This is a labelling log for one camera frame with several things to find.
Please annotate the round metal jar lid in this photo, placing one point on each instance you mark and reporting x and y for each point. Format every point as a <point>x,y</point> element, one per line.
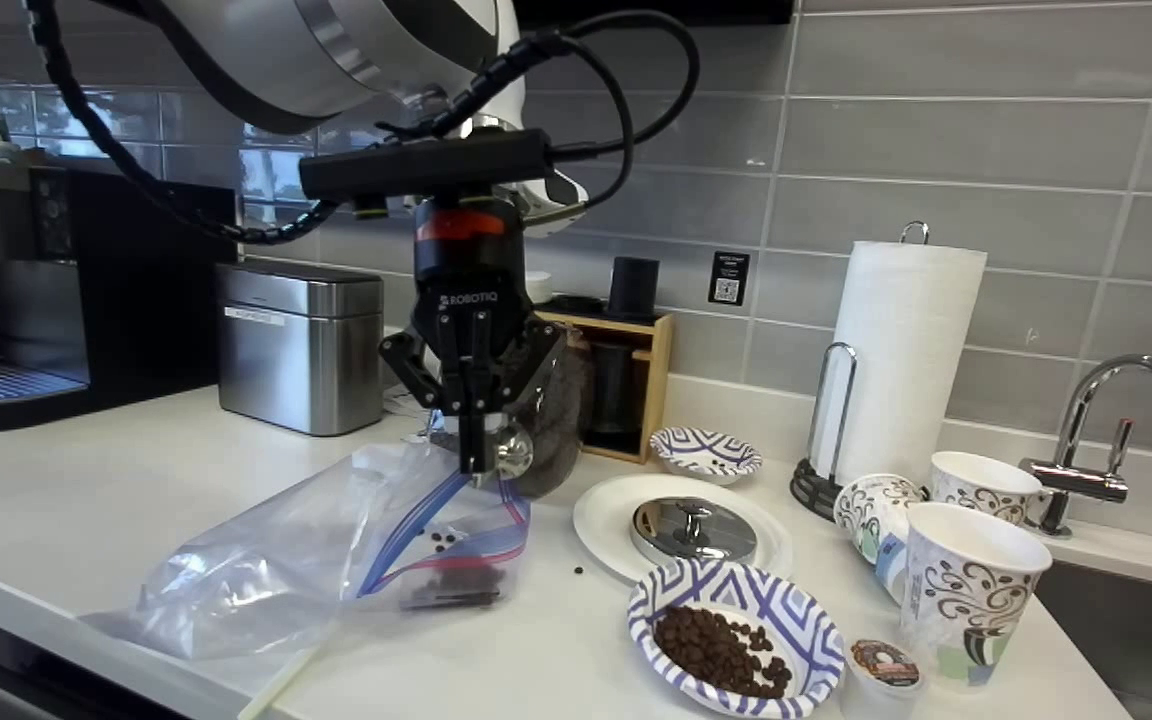
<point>692,528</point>

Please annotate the small coffee bean clump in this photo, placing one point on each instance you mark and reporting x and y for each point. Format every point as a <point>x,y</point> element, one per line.
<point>451,591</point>

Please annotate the small metal scoop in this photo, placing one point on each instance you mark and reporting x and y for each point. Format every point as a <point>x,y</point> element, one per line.
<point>515,459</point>

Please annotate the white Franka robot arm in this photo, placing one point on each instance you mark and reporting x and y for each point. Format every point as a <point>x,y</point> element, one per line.
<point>298,52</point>

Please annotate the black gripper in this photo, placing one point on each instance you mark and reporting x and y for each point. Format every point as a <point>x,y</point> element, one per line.
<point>470,283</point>

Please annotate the chrome kitchen faucet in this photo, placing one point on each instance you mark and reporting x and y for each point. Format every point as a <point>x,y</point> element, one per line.
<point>1136,373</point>

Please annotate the white paper towel roll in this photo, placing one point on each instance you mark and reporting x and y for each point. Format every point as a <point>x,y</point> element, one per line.
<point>910,361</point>

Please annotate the tall black box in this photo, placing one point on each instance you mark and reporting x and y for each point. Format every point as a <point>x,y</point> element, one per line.
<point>635,284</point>

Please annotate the large coffee bean heap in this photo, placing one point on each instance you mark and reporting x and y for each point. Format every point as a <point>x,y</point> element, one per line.
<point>721,652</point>

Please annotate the stainless steel lidded bin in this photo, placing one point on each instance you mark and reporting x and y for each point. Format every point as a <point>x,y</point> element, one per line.
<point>298,353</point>

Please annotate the white round plate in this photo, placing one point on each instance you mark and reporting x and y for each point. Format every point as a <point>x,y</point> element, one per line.
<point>601,526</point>

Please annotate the dark overhead cabinet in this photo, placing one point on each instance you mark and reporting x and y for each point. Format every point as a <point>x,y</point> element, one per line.
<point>737,11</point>

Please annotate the crumpled plastic wrapper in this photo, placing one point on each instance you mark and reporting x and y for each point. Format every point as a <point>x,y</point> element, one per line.
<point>435,424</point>

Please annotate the clear plastic zip bag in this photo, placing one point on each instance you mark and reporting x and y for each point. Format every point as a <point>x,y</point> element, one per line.
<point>280,562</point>

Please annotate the small coffee pod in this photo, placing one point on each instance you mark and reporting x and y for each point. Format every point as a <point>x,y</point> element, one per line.
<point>885,663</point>

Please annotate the tall patterned paper cup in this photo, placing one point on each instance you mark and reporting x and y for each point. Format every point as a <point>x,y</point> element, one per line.
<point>969,601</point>

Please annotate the large blue patterned paper bowl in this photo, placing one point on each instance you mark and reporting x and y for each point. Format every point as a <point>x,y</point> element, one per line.
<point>790,622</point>

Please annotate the black coffee machine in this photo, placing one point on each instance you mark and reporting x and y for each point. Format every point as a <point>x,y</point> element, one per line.
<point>136,292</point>

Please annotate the glass jar of coffee beans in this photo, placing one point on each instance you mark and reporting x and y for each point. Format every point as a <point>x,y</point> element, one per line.
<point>559,424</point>

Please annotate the short patterned paper cup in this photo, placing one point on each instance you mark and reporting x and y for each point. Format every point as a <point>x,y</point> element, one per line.
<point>983,483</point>

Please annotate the stainless steel sink basin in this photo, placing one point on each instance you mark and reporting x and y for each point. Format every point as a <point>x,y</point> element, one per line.
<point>1136,640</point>

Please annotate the tipped patterned paper cup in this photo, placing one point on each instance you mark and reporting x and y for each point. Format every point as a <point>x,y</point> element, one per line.
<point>870,513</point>

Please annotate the metal paper towel holder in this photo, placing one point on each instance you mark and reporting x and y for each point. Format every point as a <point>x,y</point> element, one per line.
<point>816,496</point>

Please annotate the dark base cabinet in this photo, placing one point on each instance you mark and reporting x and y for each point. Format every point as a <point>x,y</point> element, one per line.
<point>19,683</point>

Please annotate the wooden countertop organizer rack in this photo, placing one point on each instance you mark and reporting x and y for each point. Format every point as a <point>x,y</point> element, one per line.
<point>657,384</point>

